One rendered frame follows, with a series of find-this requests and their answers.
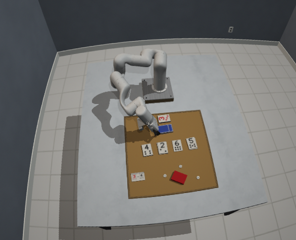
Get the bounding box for brown flat mat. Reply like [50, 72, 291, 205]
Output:
[126, 111, 217, 197]

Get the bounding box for red flat square block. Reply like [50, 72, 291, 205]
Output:
[171, 171, 187, 185]

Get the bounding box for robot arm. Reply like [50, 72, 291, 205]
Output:
[110, 48, 167, 131]

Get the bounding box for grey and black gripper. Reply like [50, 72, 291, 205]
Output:
[147, 116, 160, 136]

